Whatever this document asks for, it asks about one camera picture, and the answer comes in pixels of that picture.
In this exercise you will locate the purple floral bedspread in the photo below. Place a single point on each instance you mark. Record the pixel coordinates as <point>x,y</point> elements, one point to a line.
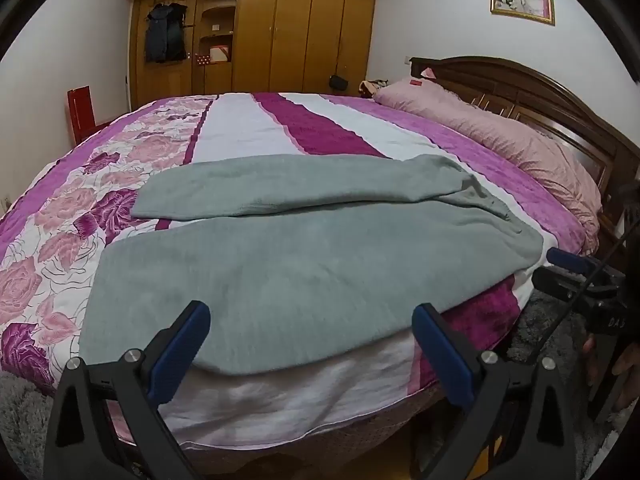
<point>325,120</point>

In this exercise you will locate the patterned cloth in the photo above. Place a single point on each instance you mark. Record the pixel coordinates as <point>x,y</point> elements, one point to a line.
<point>372,87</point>

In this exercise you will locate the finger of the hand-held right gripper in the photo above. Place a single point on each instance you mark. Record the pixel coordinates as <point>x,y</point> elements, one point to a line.
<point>570,260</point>
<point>565,287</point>

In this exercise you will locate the grey pants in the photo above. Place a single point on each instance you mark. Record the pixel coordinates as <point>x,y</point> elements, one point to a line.
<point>300,270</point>

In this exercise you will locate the dark hanging clothes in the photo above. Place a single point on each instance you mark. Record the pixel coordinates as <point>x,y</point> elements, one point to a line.
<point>165,35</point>

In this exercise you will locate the grey shaggy rug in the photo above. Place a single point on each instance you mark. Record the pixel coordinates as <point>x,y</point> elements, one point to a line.
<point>540,330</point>

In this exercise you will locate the pink box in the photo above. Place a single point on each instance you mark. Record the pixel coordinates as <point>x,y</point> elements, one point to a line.
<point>220,54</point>

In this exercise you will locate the dark wooden headboard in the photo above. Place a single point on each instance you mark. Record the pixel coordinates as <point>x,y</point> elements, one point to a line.
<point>550,95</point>

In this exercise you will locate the person's right hand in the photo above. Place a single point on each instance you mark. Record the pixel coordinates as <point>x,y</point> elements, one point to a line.
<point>592,360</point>

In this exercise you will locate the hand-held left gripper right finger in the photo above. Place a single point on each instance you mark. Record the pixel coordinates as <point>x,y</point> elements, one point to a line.
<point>441,350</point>

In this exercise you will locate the wooden wardrobe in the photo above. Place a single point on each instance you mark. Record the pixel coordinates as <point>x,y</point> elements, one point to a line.
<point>300,35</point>

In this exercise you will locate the small black bag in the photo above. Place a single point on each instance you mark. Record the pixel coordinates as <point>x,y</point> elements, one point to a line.
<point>339,81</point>

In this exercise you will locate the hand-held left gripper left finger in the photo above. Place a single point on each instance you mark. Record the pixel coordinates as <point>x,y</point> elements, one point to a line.
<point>181,344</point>

